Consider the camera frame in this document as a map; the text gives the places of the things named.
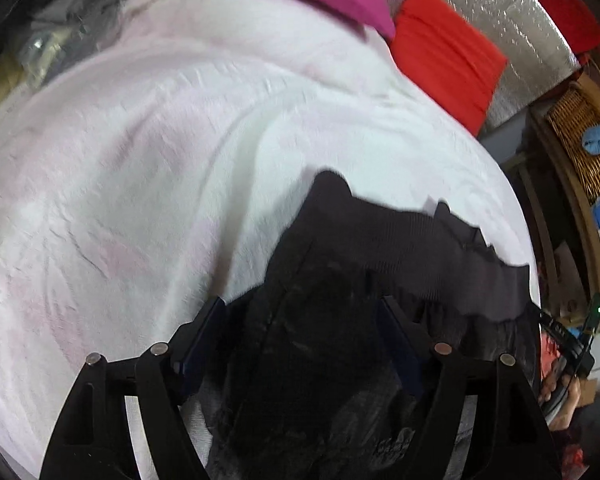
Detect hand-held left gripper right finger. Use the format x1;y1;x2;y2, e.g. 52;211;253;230
381;295;564;480

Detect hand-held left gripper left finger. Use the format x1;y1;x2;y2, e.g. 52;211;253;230
39;296;227;480

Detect dark quilted jacket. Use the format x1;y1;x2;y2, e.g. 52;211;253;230
200;169;542;480

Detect person's right forearm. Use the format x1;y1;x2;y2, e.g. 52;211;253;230
550;407;600;480

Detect grey crumpled clothes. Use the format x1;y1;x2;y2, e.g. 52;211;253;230
20;0;162;87

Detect person's right hand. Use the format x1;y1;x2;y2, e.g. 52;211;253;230
539;360;583;432

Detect white bed blanket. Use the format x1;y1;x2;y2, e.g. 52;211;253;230
0;0;542;480

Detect wicker basket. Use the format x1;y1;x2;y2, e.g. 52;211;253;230
545;77;600;207

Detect red pillow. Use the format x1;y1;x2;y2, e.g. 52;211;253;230
391;0;510;137

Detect silver foil mat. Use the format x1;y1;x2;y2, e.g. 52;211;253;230
360;0;582;132

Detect beige cloth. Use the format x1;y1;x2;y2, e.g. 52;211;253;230
0;52;28;128

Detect red cloth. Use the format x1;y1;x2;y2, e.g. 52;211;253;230
505;0;600;55

